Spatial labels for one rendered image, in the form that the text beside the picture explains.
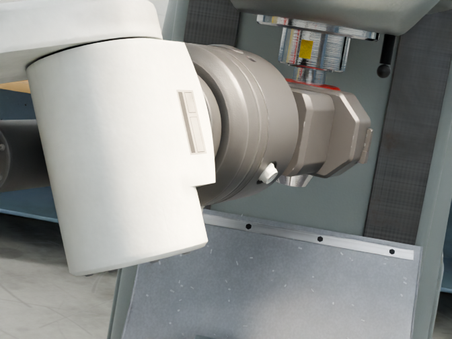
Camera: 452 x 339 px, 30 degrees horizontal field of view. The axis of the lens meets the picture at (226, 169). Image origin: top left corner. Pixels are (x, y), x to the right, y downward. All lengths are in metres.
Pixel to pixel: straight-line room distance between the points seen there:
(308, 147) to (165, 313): 0.50
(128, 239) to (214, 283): 0.61
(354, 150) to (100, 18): 0.22
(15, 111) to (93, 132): 4.75
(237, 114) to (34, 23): 0.11
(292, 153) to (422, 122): 0.50
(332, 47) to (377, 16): 0.06
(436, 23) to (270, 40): 0.18
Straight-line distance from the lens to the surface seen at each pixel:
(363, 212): 0.99
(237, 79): 0.43
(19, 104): 5.10
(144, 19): 0.38
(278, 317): 0.96
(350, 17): 0.52
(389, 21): 0.54
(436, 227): 1.02
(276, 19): 0.56
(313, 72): 0.59
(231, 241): 0.98
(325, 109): 0.52
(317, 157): 0.52
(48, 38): 0.36
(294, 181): 0.59
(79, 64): 0.37
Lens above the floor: 1.30
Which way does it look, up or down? 10 degrees down
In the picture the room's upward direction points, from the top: 9 degrees clockwise
